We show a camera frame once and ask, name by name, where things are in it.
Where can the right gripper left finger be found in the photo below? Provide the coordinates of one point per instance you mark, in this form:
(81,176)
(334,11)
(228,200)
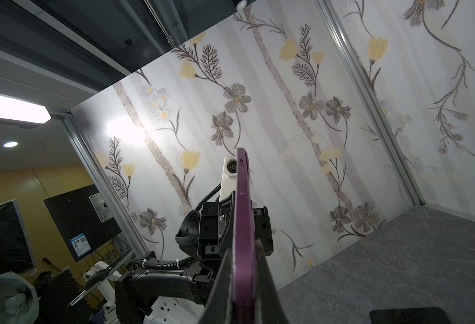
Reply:
(218,309)

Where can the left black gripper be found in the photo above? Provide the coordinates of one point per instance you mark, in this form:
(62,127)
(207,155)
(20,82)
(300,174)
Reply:
(215,233)

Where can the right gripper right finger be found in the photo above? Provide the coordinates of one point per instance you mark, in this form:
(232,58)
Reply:
(268,308)

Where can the purple-edged black phone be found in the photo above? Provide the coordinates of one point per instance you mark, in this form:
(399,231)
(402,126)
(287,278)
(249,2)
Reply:
(244,255)

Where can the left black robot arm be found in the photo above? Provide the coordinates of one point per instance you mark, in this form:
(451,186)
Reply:
(151,278)

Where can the white photo umbrella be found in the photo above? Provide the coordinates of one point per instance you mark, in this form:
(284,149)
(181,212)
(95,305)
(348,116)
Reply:
(18,300)

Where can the black monitor screen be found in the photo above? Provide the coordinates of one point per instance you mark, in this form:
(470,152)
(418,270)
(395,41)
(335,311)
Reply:
(15,251)

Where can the round ceiling spotlight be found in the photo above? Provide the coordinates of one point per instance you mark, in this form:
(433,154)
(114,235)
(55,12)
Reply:
(10,144)

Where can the ceiling light panel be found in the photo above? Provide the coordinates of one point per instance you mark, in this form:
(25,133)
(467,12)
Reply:
(20,113)

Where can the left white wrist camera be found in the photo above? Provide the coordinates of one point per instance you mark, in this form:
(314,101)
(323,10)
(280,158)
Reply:
(229,178)

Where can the black wall panel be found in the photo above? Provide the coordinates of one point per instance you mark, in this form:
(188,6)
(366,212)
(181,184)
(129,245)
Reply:
(83,219)

